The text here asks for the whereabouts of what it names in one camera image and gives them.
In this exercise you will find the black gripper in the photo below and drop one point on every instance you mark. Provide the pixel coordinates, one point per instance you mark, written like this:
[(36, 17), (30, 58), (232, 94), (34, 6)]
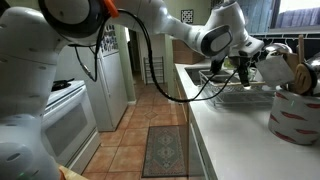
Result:
[(250, 56)]

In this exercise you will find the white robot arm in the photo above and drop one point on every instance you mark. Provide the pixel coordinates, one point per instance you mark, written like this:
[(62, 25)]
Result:
[(26, 66)]

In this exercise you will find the green soap bottle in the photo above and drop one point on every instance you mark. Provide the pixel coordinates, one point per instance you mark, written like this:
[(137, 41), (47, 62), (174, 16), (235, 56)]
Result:
[(229, 64)]

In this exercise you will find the steel ladle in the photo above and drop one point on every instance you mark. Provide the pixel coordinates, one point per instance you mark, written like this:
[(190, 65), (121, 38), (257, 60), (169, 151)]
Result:
[(278, 49)]

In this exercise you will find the wooden spoon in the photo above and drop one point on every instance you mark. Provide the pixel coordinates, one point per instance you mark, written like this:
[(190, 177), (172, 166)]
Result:
[(290, 60)]

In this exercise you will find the stainless steel sink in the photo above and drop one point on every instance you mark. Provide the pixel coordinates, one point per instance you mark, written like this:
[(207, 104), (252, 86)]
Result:
[(195, 75)]

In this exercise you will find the slotted wooden spatula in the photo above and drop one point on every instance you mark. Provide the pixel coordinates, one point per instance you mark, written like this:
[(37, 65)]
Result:
[(301, 80)]

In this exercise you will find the brown cardboard box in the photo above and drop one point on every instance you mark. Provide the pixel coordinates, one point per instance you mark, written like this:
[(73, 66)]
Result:
[(185, 55)]

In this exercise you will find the white crock red chili print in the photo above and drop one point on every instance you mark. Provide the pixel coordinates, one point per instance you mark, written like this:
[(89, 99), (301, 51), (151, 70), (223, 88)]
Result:
[(293, 116)]

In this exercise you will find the wide wooden base cabinet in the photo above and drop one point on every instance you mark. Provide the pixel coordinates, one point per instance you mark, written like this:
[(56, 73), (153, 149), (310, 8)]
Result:
[(182, 96)]

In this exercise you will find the kitchen window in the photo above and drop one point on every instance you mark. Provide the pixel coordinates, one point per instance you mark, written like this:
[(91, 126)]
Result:
[(296, 16)]

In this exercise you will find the metal shelf rack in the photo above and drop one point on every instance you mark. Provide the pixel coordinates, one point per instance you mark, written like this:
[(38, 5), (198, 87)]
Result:
[(154, 70)]

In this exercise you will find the patterned floor rug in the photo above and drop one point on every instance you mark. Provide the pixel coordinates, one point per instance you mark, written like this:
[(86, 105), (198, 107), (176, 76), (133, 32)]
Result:
[(165, 151)]

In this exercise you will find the white refrigerator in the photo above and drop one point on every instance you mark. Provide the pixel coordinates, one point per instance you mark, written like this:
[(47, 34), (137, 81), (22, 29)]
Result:
[(110, 93)]

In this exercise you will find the black frying pan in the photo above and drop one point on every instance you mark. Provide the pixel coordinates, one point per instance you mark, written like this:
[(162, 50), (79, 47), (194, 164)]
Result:
[(61, 85)]

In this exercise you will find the white electric stove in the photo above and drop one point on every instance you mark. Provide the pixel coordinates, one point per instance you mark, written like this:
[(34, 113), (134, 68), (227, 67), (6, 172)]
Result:
[(66, 126)]

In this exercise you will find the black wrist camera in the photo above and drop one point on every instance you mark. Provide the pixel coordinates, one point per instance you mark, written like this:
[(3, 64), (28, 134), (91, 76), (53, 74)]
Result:
[(217, 64)]

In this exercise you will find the black white patterned wall sign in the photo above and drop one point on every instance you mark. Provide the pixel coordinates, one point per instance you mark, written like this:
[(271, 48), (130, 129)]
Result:
[(187, 16)]

